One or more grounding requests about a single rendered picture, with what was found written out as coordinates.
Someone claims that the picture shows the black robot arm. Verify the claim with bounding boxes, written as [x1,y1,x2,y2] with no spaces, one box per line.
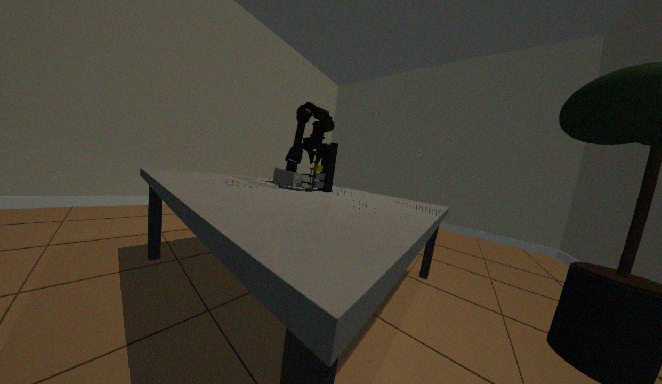
[284,102,335,173]

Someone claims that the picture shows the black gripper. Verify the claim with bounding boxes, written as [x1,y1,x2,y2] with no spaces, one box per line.
[299,132,334,164]

